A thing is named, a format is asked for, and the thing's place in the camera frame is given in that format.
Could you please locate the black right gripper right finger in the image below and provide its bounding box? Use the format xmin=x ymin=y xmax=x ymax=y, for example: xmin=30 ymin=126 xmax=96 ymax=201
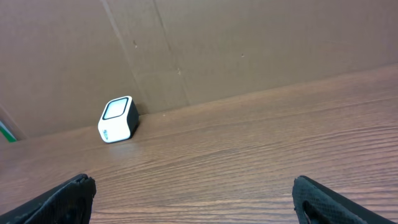
xmin=292 ymin=175 xmax=394 ymax=224

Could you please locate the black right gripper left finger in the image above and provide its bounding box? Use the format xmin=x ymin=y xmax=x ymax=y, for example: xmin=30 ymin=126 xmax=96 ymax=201
xmin=1 ymin=174 xmax=96 ymax=224

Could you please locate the white barcode scanner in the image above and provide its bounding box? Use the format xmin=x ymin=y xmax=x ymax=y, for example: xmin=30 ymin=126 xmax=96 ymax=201
xmin=98 ymin=96 xmax=139 ymax=144

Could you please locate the green white object at edge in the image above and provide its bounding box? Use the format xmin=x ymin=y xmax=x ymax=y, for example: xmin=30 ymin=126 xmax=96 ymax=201
xmin=0 ymin=121 xmax=17 ymax=142

